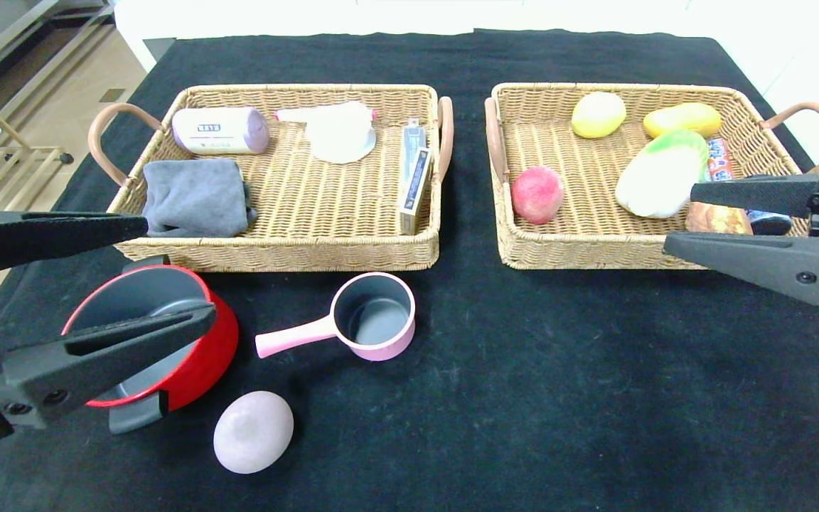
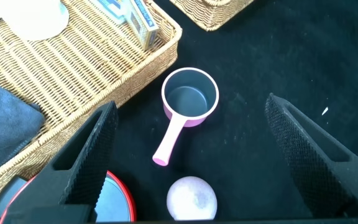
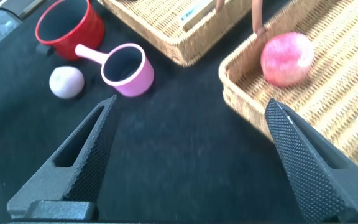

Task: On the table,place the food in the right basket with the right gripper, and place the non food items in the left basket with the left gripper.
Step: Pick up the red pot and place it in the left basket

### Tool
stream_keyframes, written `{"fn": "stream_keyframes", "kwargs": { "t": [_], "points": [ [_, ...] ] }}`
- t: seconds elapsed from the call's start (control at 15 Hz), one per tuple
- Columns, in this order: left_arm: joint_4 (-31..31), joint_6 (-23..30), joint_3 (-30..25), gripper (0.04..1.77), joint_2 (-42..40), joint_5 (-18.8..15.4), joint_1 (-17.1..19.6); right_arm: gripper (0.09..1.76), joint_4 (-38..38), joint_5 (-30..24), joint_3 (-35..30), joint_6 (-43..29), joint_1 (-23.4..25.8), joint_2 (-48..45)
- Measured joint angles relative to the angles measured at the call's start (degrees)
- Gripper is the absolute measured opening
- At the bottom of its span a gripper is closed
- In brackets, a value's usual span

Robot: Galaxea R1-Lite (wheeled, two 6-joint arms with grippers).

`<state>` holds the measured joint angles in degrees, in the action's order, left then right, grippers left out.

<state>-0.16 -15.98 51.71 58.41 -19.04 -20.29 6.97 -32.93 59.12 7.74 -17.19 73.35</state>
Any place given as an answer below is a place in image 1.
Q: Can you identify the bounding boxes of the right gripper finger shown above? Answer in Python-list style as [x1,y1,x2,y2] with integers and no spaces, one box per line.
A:
[689,174,819,238]
[662,230,819,306]

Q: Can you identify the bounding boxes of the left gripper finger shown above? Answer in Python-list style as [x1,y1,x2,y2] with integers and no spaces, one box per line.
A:
[0,300,217,430]
[0,210,149,271]

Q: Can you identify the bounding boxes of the toy burger bun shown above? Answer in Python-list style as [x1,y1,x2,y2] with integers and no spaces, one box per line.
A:
[685,201,753,235]

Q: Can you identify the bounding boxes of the toy napa cabbage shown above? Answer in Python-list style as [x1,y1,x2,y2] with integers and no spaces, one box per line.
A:
[614,129,710,219]

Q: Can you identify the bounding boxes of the playing card box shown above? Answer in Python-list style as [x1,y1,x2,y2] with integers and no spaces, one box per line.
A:
[399,147,433,235]

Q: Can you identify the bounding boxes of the dark blue jar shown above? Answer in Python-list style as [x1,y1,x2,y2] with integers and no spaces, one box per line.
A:
[740,174,794,237]

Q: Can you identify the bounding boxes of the orange sausage pack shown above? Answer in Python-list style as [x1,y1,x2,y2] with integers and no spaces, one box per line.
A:
[707,137,737,182]

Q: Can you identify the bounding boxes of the wooden slatted rack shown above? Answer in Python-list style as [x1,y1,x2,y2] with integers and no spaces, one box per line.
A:
[0,107,75,214]

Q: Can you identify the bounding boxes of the yellow mango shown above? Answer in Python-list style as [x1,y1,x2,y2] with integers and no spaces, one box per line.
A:
[643,102,723,139]

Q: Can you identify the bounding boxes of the grey folded towel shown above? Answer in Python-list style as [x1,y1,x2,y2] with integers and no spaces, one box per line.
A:
[141,158,259,238]

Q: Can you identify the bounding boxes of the pale purple egg-shaped taro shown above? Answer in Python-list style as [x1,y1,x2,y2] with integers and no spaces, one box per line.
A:
[213,390,295,475]

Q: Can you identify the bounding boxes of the yellow lemon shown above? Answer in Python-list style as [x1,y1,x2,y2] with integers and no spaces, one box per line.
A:
[571,92,626,139]

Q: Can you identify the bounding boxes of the white purple cylindrical bottle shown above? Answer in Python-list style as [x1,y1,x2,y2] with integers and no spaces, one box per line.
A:
[171,107,270,156]

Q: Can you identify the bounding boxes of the red peach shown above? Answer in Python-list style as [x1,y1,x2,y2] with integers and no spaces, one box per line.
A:
[510,166,564,225]

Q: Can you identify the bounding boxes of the pink saucepan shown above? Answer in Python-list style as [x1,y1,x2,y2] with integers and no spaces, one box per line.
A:
[255,272,417,362]

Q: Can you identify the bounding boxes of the white cup with brush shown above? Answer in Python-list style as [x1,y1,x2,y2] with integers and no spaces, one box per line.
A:
[274,101,378,165]

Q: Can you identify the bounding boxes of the black tablecloth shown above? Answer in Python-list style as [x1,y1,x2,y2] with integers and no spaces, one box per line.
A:
[0,30,819,512]

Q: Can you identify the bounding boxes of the white table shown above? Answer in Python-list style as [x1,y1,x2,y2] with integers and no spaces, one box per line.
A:
[114,0,719,72]

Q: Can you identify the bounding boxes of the grey slim rectangular case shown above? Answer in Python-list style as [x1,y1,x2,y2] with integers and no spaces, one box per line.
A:
[402,119,430,154]

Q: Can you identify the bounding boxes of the red pot black handles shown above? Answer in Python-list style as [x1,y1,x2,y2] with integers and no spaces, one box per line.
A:
[61,256,240,435]

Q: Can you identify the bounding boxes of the wicker basket brown handles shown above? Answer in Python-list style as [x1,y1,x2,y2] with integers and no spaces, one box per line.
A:
[87,84,454,274]
[484,82,819,271]

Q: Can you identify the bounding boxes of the grey metal shelf frame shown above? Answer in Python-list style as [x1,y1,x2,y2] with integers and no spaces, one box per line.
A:
[0,0,120,90]

